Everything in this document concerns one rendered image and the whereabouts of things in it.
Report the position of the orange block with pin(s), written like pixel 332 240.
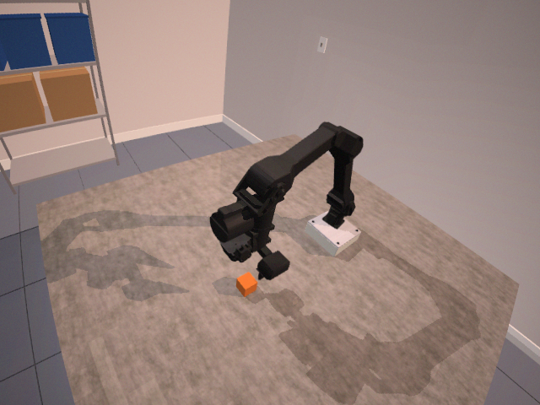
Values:
pixel 246 284

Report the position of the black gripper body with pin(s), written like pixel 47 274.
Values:
pixel 272 264

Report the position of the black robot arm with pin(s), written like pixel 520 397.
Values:
pixel 270 178

